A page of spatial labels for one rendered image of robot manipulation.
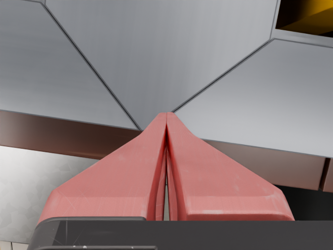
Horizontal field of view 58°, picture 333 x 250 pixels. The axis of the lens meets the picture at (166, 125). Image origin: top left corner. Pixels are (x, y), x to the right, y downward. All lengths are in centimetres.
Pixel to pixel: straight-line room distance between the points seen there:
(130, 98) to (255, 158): 14
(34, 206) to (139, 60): 34
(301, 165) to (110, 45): 22
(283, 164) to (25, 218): 39
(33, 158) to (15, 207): 9
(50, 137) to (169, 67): 14
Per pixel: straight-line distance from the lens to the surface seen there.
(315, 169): 34
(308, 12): 35
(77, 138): 31
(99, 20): 26
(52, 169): 49
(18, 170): 51
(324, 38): 32
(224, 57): 25
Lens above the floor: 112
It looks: 80 degrees down
